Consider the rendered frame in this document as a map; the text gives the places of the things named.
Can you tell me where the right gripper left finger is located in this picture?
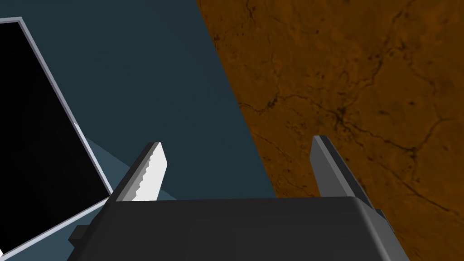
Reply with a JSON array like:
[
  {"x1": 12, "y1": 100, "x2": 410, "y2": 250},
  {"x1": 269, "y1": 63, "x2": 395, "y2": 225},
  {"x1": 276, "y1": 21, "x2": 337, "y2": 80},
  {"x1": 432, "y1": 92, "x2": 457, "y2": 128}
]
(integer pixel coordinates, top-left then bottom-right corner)
[{"x1": 115, "y1": 141, "x2": 168, "y2": 202}]

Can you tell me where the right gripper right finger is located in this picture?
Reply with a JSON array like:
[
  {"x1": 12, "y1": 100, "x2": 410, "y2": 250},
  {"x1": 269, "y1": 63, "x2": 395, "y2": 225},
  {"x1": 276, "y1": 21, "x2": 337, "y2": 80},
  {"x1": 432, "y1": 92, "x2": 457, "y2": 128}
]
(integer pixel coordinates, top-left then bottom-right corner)
[{"x1": 309, "y1": 135, "x2": 375, "y2": 210}]

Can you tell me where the black window with grey frame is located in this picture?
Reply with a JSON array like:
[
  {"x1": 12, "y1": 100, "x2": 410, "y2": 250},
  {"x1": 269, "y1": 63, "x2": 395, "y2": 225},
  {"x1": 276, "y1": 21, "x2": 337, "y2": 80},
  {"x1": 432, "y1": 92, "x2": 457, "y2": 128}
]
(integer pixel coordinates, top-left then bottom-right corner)
[{"x1": 0, "y1": 16, "x2": 114, "y2": 258}]

